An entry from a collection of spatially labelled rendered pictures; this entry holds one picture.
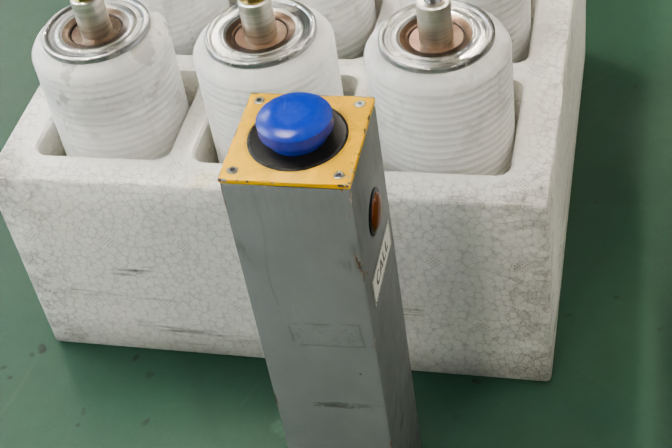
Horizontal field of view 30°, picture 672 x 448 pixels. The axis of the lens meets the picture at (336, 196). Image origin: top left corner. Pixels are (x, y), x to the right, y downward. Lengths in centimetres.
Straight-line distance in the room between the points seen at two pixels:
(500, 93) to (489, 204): 7
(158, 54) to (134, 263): 16
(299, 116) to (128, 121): 25
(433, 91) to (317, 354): 18
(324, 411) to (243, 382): 19
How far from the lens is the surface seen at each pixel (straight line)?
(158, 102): 88
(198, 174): 85
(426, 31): 80
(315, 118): 64
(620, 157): 110
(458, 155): 82
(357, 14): 94
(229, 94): 82
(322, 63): 82
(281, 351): 73
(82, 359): 101
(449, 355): 92
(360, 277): 67
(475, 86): 79
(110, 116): 87
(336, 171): 63
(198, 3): 96
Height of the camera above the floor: 74
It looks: 43 degrees down
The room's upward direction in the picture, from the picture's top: 10 degrees counter-clockwise
